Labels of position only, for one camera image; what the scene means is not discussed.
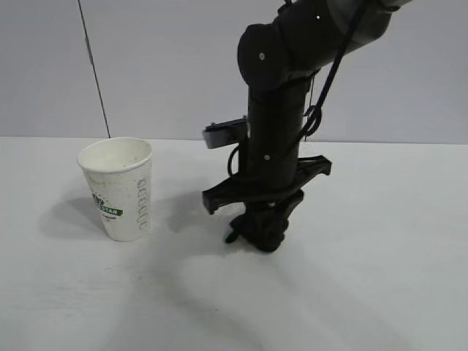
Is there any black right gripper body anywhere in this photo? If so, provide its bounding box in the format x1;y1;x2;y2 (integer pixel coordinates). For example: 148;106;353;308
202;113;333;215

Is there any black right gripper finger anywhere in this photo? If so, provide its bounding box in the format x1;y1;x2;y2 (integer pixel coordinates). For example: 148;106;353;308
243;205;264;224
277;189;306;235

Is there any black cloth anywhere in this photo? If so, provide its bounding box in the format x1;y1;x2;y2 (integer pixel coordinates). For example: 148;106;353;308
224;214;290;254

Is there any white paper cup green print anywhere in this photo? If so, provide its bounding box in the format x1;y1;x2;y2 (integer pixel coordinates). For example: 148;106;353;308
76;137;154;242

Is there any black right camera cable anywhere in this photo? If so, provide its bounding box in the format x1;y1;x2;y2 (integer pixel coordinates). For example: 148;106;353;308
227;142;244;178

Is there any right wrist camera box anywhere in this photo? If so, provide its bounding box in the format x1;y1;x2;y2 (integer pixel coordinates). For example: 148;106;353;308
202;116;250;150

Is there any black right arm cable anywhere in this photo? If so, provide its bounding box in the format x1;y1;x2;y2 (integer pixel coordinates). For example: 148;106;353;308
299;0;366;142

